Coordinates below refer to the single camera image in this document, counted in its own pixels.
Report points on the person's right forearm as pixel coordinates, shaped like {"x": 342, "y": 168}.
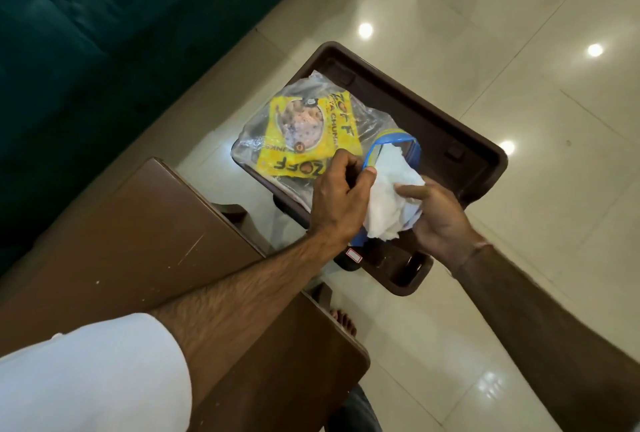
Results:
{"x": 545, "y": 341}

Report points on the small white red-edged sticker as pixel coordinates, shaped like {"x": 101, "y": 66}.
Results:
{"x": 354, "y": 255}

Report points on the person's right hand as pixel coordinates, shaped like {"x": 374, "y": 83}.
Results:
{"x": 442, "y": 224}

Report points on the thin wrist thread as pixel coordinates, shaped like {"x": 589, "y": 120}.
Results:
{"x": 472, "y": 256}

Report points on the white shirt sleeve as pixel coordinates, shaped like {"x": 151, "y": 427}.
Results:
{"x": 95, "y": 376}

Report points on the brown plastic stool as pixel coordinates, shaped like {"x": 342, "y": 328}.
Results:
{"x": 440, "y": 131}

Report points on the person's bare foot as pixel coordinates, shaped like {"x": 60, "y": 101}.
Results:
{"x": 345, "y": 322}

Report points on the yellow food packet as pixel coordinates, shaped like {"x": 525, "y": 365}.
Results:
{"x": 305, "y": 136}

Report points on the blue jeans leg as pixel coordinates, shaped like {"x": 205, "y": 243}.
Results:
{"x": 355, "y": 411}

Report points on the person's left hand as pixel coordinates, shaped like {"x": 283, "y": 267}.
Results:
{"x": 337, "y": 206}

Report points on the teal fabric sofa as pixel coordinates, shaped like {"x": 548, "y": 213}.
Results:
{"x": 100, "y": 46}

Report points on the person's left thumb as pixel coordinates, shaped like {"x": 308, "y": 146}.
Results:
{"x": 364, "y": 183}

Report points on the person's right thumb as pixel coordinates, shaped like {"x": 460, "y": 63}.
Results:
{"x": 410, "y": 191}

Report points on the white tissue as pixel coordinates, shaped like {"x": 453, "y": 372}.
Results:
{"x": 392, "y": 201}

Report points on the brown wooden table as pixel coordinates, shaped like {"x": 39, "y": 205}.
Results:
{"x": 115, "y": 246}

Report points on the clear blue-edged plastic zip bag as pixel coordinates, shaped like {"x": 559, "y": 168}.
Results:
{"x": 260, "y": 141}

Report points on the person's left forearm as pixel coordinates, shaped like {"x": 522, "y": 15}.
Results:
{"x": 240, "y": 306}

